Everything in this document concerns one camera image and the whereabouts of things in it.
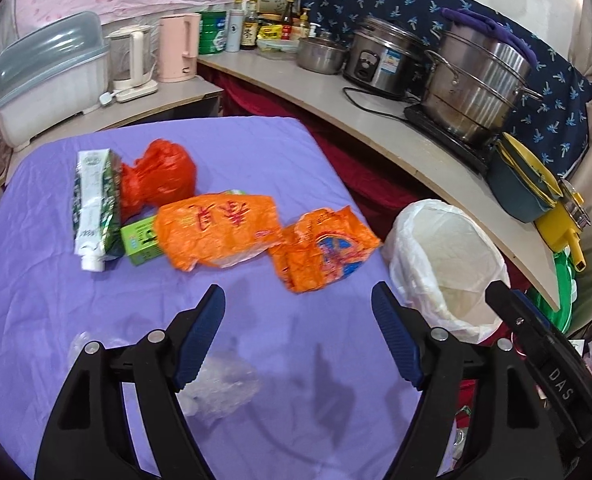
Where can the white glass kettle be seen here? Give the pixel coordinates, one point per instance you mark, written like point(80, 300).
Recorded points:
point(132, 63)

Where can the stacked teal yellow basins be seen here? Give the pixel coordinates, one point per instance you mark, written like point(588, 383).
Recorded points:
point(521, 184)

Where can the green white milk carton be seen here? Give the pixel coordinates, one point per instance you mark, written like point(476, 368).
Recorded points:
point(96, 209)

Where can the green orange small box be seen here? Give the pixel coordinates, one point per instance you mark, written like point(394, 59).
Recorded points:
point(140, 241)

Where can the green plastic bag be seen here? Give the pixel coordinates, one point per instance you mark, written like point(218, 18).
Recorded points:
point(567, 292)

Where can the green tin can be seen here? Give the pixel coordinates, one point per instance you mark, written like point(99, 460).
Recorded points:
point(212, 32)

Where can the red plastic bag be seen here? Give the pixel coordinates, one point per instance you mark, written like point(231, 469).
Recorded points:
point(163, 175)

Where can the white bottle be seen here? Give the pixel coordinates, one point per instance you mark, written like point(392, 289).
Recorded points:
point(235, 21)

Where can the orange tea bag wrapper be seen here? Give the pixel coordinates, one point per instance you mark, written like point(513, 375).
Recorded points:
point(218, 230)

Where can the white dish rack box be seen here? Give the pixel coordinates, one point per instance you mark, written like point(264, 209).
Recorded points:
point(52, 74)

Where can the red cloth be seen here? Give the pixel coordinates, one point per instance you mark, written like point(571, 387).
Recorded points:
point(380, 188)

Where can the pink electric kettle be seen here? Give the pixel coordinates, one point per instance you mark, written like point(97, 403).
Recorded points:
point(178, 47)

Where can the white lined trash bin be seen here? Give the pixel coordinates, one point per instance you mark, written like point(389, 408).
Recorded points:
point(441, 262)

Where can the purple gloves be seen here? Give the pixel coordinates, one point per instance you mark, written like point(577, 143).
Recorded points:
point(481, 29)

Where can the blue patterned cloth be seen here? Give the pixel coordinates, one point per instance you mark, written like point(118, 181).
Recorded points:
point(555, 129)

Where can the dark sauce bottle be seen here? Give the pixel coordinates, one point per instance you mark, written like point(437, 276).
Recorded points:
point(249, 31)

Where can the clear plastic bag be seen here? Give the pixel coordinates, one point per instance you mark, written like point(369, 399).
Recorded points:
point(224, 383)

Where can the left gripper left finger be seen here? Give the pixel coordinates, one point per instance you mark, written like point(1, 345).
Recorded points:
point(197, 329)

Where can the black induction cooker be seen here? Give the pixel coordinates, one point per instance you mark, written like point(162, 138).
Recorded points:
point(475, 156)

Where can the red cap sauce bottle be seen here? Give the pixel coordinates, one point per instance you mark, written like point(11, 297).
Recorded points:
point(287, 20)

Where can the steel rice cooker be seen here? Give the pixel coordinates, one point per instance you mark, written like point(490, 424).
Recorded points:
point(387, 60)

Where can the purple tablecloth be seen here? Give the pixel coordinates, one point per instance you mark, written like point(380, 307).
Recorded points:
point(331, 404)

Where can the large steel steamer pot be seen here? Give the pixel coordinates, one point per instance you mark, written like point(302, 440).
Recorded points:
point(472, 89)

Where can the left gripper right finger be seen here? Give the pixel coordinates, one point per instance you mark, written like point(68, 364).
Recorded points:
point(396, 325)

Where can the yellow pot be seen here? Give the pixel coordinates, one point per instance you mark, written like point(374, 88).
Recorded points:
point(562, 226)

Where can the small steel pot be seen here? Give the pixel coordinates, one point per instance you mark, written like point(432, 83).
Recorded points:
point(321, 56)

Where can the orange snack wrapper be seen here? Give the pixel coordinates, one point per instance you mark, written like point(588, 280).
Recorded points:
point(322, 247)

